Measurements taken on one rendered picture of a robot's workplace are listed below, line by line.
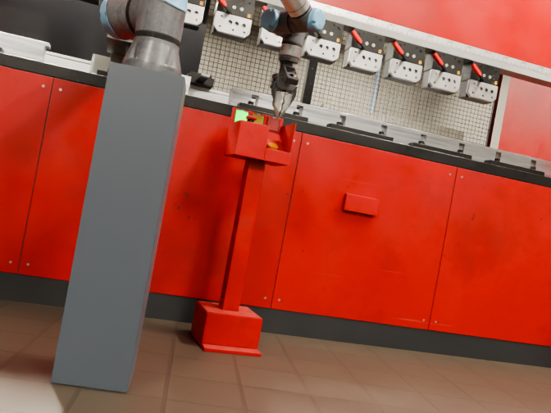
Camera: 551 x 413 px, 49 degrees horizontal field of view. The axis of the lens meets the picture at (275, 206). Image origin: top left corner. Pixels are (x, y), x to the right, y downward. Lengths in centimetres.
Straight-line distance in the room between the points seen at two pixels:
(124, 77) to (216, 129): 94
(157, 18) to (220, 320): 102
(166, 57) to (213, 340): 99
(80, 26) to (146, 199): 172
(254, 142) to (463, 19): 132
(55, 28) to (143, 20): 154
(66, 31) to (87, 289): 179
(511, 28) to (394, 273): 129
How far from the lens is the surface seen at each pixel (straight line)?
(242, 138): 208
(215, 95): 280
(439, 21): 295
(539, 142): 354
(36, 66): 241
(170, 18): 158
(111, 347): 153
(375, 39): 278
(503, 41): 311
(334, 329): 261
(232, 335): 211
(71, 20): 310
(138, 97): 150
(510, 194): 294
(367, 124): 272
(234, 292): 216
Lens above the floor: 50
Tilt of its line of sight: level
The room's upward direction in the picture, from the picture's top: 10 degrees clockwise
